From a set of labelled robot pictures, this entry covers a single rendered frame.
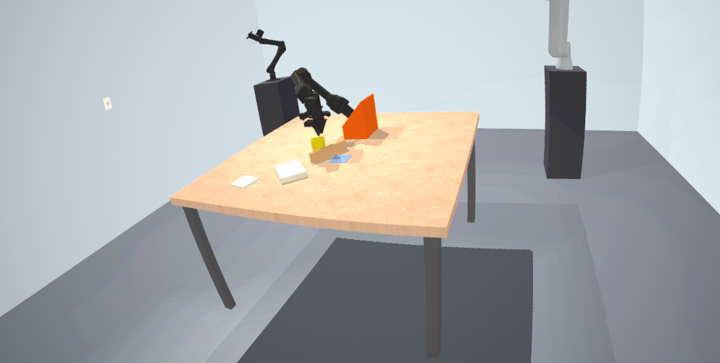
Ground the tan wooden bar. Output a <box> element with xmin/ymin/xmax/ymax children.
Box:
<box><xmin>309</xmin><ymin>139</ymin><xmax>347</xmax><ymax>163</ymax></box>

